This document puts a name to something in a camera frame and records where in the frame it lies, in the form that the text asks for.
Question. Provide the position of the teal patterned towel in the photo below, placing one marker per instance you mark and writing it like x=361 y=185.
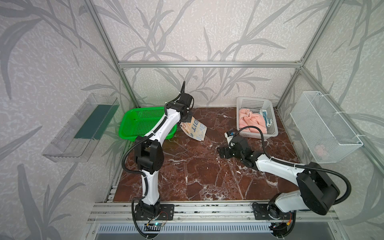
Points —
x=266 y=116

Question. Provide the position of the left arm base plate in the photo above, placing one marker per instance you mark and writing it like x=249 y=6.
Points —
x=163 y=212

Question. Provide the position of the clear acrylic wall shelf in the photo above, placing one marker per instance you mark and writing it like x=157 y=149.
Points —
x=80 y=136

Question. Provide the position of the cream lettered towel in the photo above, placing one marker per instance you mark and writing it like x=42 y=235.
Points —
x=194 y=129

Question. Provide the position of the green plastic basket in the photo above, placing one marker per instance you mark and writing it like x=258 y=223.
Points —
x=139 y=121

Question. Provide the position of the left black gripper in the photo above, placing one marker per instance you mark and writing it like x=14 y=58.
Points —
x=186 y=114

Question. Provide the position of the aluminium cage frame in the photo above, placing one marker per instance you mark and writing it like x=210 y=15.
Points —
x=299 y=66

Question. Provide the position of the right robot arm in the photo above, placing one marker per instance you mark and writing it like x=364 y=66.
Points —
x=317 y=192

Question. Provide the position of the pink towel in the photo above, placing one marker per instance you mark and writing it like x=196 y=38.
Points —
x=248 y=118

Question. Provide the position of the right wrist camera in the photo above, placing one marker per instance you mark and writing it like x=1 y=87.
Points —
x=229 y=136

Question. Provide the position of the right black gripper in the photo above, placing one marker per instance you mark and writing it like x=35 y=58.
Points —
x=226 y=150

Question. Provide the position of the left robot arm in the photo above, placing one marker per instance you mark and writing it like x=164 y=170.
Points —
x=148 y=151

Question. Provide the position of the white plastic basket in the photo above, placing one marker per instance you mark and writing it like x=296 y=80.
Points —
x=255 y=105

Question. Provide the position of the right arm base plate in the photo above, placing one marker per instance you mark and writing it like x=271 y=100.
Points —
x=265 y=211

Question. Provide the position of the aluminium front rail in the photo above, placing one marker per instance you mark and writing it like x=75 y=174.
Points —
x=187 y=212

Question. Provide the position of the white wire mesh basket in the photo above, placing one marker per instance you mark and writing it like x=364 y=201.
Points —
x=325 y=131

